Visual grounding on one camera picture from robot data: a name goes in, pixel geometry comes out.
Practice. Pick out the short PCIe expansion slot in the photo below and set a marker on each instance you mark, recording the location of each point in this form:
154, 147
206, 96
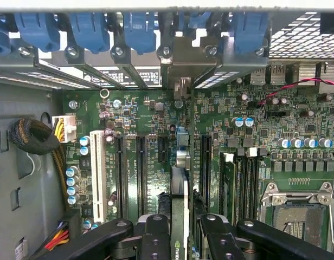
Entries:
163, 149

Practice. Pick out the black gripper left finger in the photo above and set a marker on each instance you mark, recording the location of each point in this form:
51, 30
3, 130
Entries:
107, 235

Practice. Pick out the open dark grey PC case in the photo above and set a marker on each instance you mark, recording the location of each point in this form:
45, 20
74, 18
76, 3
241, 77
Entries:
245, 65

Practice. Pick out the blue card retention clip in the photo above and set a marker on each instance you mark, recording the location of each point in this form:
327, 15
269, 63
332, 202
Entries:
38, 32
89, 32
196, 20
249, 32
0, 38
140, 32

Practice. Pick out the long PCIe expansion slot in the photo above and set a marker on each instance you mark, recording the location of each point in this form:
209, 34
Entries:
121, 176
141, 176
206, 168

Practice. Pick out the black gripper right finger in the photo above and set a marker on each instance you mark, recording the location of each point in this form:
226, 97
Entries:
264, 238

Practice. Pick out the empty RAM slot white clip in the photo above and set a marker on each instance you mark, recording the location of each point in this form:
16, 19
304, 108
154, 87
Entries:
251, 184

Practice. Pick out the installed green RAM stick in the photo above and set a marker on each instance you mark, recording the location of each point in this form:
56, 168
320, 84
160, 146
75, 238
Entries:
229, 189

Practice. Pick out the CPU socket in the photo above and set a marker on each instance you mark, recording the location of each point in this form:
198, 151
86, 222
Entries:
297, 219

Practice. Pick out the empty RAM slot black clip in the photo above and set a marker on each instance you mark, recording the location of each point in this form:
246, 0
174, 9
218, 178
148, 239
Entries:
241, 184

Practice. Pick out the metal socket locking lever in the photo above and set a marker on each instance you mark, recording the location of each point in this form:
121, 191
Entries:
330, 216

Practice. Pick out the white PCI expansion slot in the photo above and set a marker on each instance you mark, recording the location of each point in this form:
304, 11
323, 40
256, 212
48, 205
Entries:
98, 176

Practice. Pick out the white power connector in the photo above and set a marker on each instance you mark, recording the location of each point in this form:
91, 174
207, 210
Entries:
69, 130

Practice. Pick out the green motherboard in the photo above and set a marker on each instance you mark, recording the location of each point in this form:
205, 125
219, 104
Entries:
145, 119

